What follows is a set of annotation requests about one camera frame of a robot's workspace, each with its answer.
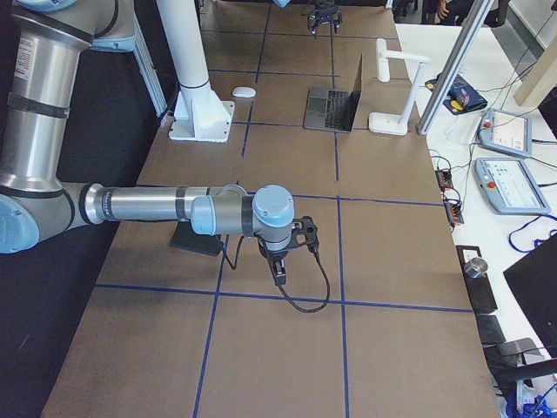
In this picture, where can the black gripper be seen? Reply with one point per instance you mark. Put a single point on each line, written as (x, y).
(324, 16)
(271, 256)

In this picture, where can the grey laptop computer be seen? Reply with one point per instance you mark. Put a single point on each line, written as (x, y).
(333, 110)

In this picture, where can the dark grey mouse pad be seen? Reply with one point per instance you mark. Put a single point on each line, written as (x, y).
(186, 239)

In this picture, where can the white computer mouse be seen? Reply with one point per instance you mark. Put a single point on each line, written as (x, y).
(244, 92)

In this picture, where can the blue patterned pouch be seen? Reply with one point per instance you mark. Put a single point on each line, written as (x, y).
(462, 98)

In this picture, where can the black orange power hub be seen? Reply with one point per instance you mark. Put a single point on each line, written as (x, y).
(444, 178)

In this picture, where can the silver metal cylinder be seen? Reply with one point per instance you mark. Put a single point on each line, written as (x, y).
(475, 268)

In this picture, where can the upper teach pendant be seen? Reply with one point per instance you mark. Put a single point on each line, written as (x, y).
(506, 132)

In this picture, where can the teach pendant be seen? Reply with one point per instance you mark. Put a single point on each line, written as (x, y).
(509, 186)
(506, 132)

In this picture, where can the black box with label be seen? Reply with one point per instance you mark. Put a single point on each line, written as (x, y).
(479, 290)

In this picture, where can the lower teach pendant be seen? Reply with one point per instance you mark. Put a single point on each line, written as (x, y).
(509, 186)

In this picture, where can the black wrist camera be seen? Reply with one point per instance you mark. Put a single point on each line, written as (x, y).
(304, 233)

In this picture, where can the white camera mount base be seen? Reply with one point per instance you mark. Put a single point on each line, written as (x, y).
(201, 117)

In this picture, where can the aluminium frame post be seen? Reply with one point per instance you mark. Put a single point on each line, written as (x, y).
(464, 41)

